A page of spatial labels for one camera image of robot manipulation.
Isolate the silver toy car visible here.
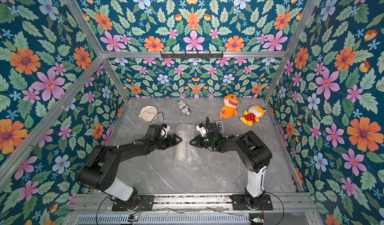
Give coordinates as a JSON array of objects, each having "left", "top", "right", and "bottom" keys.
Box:
[{"left": 177, "top": 100, "right": 191, "bottom": 116}]

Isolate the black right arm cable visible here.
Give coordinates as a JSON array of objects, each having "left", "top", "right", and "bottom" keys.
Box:
[{"left": 265, "top": 191, "right": 286, "bottom": 225}]

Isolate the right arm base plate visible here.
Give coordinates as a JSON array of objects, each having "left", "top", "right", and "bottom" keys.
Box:
[{"left": 229, "top": 194, "right": 273, "bottom": 211}]

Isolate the yellow shark plush toy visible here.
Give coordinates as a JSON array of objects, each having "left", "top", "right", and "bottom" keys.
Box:
[{"left": 240, "top": 106, "right": 266, "bottom": 127}]

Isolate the white vented cable duct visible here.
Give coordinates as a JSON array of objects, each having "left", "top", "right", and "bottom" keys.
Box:
[{"left": 75, "top": 214, "right": 251, "bottom": 225}]

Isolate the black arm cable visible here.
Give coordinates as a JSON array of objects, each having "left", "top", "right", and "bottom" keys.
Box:
[
  {"left": 265, "top": 191, "right": 286, "bottom": 225},
  {"left": 148, "top": 111, "right": 165, "bottom": 127}
]

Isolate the black hook rail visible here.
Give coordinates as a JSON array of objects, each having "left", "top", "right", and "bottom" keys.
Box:
[{"left": 160, "top": 52, "right": 224, "bottom": 59}]

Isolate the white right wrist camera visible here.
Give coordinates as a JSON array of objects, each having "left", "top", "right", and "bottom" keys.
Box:
[{"left": 196, "top": 124, "right": 208, "bottom": 138}]

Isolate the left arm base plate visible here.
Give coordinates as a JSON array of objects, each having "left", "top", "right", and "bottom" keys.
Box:
[{"left": 112, "top": 195, "right": 155, "bottom": 212}]

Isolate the orange shark plush toy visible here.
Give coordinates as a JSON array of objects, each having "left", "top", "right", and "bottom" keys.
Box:
[{"left": 219, "top": 95, "right": 240, "bottom": 120}]

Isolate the grey white handheld device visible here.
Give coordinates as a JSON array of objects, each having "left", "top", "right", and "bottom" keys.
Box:
[{"left": 216, "top": 121, "right": 225, "bottom": 134}]

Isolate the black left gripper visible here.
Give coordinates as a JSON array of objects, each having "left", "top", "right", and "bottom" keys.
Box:
[{"left": 153, "top": 134, "right": 183, "bottom": 150}]

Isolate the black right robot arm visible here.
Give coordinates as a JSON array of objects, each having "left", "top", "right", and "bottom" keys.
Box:
[{"left": 190, "top": 122, "right": 273, "bottom": 210}]

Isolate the pink round alarm clock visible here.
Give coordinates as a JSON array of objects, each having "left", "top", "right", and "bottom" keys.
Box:
[{"left": 139, "top": 106, "right": 158, "bottom": 122}]

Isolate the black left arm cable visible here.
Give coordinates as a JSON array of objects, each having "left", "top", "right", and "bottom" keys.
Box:
[{"left": 148, "top": 111, "right": 165, "bottom": 127}]

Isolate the aluminium mounting rail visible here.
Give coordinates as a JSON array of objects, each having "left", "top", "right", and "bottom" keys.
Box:
[{"left": 67, "top": 193, "right": 319, "bottom": 214}]

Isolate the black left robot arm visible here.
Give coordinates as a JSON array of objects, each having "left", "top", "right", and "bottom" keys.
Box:
[{"left": 77, "top": 124, "right": 183, "bottom": 211}]

